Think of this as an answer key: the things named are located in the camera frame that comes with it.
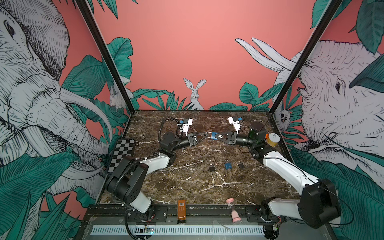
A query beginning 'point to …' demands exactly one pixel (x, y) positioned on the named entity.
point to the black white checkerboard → (124, 147)
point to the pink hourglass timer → (235, 216)
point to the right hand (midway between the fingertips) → (216, 137)
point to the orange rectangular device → (181, 212)
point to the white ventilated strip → (176, 230)
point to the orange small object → (266, 135)
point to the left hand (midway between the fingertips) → (208, 135)
